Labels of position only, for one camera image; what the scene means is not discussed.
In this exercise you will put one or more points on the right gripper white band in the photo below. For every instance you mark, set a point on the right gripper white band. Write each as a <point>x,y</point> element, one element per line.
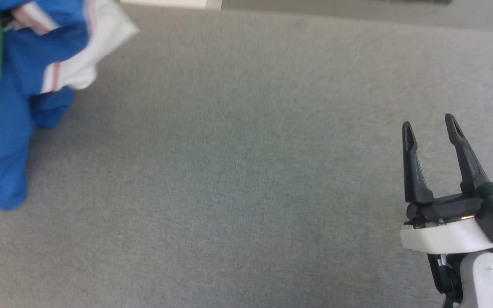
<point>443,233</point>

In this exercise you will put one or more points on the blue and white garment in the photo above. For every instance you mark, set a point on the blue and white garment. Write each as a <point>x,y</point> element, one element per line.
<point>15,55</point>

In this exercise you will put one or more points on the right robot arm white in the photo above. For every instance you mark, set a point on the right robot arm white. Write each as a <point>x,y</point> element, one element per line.
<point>486,282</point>

